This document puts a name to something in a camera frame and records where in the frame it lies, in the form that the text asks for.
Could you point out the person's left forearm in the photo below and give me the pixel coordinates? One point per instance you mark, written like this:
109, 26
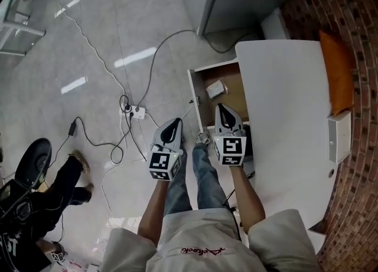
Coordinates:
155, 209

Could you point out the person's grey shoe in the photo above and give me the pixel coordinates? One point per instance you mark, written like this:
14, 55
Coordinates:
203, 138

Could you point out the orange cushion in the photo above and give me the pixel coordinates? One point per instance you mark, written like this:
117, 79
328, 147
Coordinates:
338, 73

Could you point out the white power strip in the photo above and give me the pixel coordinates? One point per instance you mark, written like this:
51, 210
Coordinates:
136, 112

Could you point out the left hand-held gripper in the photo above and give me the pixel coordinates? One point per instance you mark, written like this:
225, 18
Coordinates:
161, 163

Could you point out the wooden drawer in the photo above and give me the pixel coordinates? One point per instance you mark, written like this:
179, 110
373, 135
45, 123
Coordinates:
233, 76

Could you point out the white metal table frame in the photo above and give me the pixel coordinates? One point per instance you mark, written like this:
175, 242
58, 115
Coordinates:
17, 14

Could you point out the white desk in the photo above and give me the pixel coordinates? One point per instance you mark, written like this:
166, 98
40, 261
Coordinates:
283, 102

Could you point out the white flat box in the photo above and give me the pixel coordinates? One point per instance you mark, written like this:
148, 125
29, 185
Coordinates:
339, 136

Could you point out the black power adapter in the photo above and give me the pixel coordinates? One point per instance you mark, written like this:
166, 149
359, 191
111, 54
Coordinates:
72, 128

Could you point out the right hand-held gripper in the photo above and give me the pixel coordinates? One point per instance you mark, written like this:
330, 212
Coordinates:
231, 148

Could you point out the white wall box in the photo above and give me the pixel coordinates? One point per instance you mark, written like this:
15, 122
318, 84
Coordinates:
274, 24

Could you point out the person's blue jeans legs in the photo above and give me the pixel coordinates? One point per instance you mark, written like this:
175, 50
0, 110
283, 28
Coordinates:
206, 182

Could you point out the person's beige shirt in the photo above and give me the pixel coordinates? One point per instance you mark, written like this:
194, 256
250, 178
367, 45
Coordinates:
203, 244

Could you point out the black box under desk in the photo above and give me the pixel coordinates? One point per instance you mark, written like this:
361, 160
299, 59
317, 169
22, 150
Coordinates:
248, 144

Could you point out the small white item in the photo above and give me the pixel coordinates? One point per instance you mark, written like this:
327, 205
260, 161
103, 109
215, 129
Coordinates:
215, 89

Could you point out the person's right forearm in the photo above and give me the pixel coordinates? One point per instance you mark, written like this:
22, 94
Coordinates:
246, 197

